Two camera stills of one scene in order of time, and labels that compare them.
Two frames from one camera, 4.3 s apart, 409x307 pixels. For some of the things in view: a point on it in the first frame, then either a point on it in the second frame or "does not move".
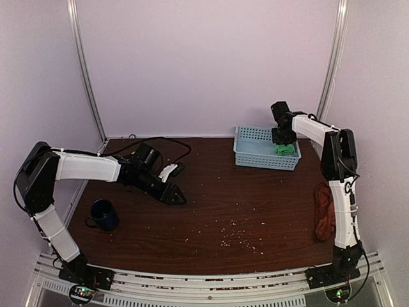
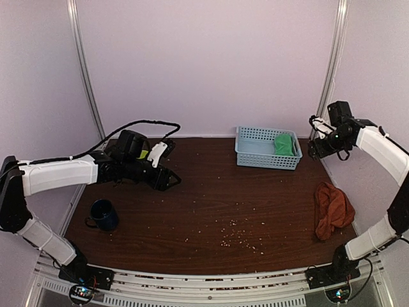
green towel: (282, 149) does not move
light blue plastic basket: (254, 148) does not move
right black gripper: (277, 139) -> (315, 147)
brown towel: (324, 212) does not move
